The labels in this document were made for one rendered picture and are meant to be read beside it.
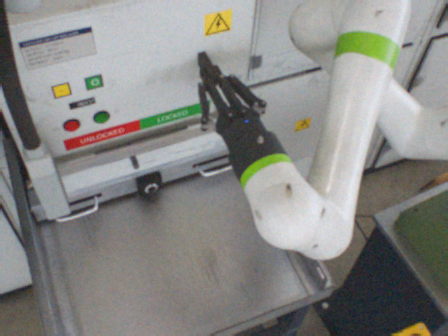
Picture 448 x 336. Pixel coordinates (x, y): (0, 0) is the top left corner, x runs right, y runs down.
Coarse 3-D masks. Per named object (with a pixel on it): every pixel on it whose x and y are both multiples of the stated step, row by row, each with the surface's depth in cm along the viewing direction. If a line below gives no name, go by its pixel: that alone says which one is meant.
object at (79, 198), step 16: (176, 160) 125; (192, 160) 125; (208, 160) 128; (224, 160) 131; (128, 176) 121; (176, 176) 128; (32, 192) 118; (80, 192) 118; (96, 192) 120; (112, 192) 123; (128, 192) 125; (32, 208) 115; (80, 208) 123
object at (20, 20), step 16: (48, 0) 85; (64, 0) 85; (80, 0) 85; (96, 0) 86; (112, 0) 85; (128, 0) 85; (16, 16) 82; (32, 16) 82; (48, 16) 82; (64, 16) 83; (16, 144) 100
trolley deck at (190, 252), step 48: (192, 192) 129; (240, 192) 129; (96, 240) 120; (144, 240) 120; (192, 240) 121; (240, 240) 122; (96, 288) 113; (144, 288) 114; (192, 288) 114; (240, 288) 114; (288, 288) 115
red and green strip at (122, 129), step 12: (180, 108) 111; (192, 108) 112; (144, 120) 109; (156, 120) 111; (168, 120) 112; (96, 132) 106; (108, 132) 108; (120, 132) 109; (72, 144) 106; (84, 144) 108
